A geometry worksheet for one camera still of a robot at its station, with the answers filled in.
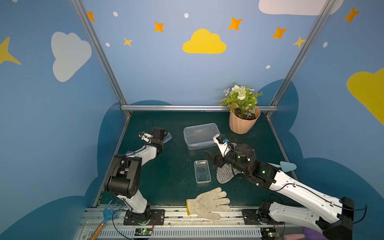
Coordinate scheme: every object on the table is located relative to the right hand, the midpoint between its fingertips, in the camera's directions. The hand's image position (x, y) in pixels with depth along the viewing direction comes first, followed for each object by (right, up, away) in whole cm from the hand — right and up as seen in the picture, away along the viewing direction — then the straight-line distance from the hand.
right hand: (214, 144), depth 70 cm
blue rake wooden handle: (-53, -36, +4) cm, 65 cm away
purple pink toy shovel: (+44, -42, -1) cm, 61 cm away
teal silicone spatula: (+49, -16, +23) cm, 56 cm away
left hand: (-31, +4, +26) cm, 41 cm away
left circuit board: (-34, -43, +1) cm, 55 cm away
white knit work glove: (-4, -33, +8) cm, 34 cm away
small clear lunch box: (-5, -19, +21) cm, 29 cm away
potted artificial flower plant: (+21, +25, +22) cm, 39 cm away
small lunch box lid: (-29, +1, +32) cm, 43 cm away
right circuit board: (+27, -44, +1) cm, 51 cm away
